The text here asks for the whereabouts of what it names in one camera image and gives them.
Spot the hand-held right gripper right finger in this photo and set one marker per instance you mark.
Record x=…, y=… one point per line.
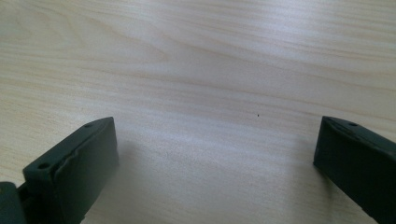
x=358, y=161

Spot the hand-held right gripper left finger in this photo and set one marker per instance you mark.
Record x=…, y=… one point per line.
x=77, y=165

